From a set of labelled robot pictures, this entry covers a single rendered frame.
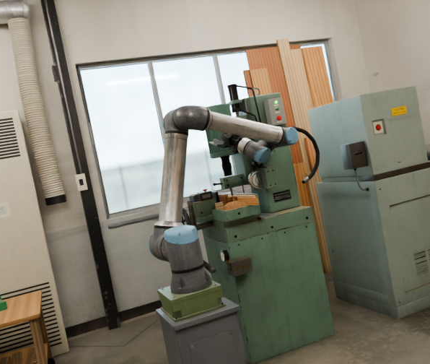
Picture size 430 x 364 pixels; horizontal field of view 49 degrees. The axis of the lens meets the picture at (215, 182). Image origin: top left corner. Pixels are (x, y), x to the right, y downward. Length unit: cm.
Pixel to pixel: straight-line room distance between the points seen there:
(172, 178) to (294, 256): 99
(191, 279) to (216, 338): 27
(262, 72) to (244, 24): 49
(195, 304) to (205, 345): 17
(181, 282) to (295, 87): 284
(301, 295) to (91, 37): 261
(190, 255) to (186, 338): 34
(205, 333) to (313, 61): 321
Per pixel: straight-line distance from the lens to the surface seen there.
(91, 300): 407
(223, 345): 216
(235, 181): 289
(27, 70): 387
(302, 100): 460
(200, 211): 280
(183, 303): 209
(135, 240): 405
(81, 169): 389
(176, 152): 229
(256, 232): 275
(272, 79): 449
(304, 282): 294
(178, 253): 209
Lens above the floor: 120
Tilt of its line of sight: 3 degrees down
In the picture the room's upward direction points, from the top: 11 degrees counter-clockwise
